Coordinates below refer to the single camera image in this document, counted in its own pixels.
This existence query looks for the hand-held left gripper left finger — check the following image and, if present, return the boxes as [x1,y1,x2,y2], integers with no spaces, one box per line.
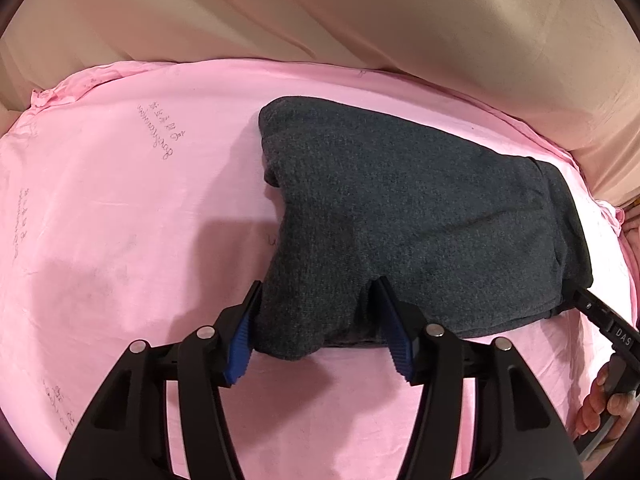
[56,280,263,480]

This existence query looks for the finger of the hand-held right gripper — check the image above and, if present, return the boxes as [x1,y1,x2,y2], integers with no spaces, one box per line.
[564,285,612,331]

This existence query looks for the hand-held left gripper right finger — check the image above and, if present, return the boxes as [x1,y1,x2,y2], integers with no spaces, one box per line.
[370,277,583,480]

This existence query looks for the person's right hand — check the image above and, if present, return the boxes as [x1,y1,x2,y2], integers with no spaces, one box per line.
[574,360,638,438]

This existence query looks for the pink printed bedsheet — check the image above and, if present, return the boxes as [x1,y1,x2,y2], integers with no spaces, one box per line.
[0,57,640,480]

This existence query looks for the beige backdrop cloth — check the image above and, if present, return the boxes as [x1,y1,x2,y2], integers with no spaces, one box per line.
[0,0,640,211]

